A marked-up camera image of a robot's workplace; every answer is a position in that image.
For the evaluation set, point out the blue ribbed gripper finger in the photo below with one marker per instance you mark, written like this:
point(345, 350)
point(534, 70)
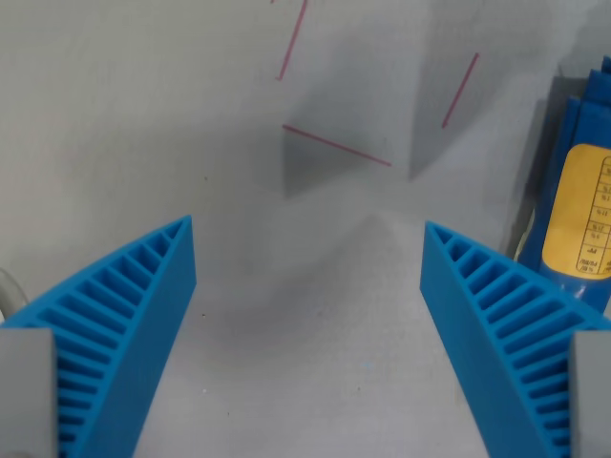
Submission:
point(143, 334)
point(468, 334)

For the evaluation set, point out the blue bag roll yellow label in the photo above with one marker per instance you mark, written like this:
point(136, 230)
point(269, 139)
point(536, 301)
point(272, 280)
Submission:
point(573, 210)

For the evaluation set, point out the white tape roll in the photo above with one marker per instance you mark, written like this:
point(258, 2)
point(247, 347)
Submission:
point(11, 288)

